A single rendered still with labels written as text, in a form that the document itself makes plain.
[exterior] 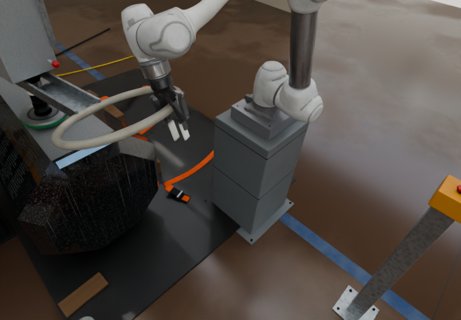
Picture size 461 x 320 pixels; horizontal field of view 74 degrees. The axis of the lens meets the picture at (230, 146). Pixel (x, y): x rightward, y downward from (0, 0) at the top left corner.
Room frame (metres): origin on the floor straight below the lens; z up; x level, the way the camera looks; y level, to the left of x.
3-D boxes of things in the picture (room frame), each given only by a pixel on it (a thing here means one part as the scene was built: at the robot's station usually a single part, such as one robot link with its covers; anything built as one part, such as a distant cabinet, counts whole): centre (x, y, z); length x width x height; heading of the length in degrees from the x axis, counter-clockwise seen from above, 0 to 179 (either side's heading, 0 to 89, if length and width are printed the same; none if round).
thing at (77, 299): (0.68, 0.75, 0.02); 0.25 x 0.10 x 0.01; 142
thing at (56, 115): (1.24, 0.99, 0.85); 0.21 x 0.21 x 0.01
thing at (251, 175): (1.44, -0.17, 0.40); 0.50 x 0.50 x 0.80; 50
